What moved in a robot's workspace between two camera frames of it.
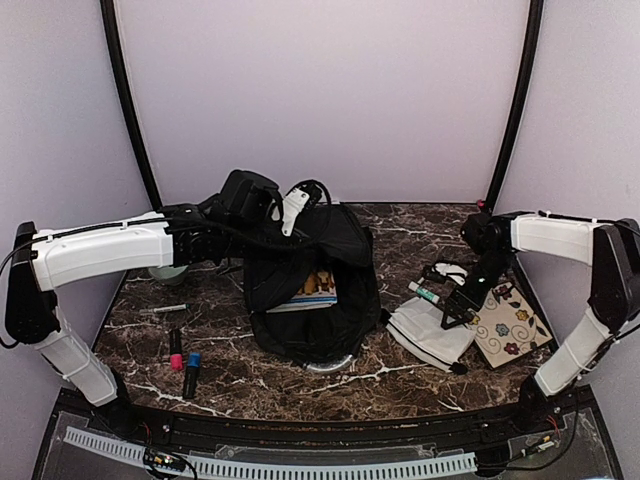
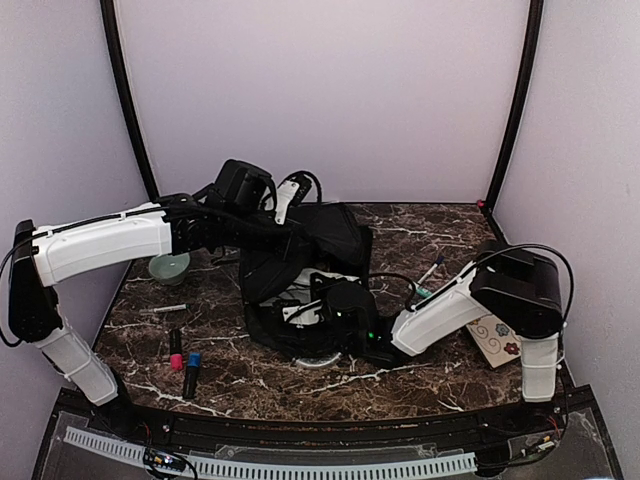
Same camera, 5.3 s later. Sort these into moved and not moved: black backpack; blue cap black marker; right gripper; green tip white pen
Moved: right gripper
Not moved: black backpack; blue cap black marker; green tip white pen
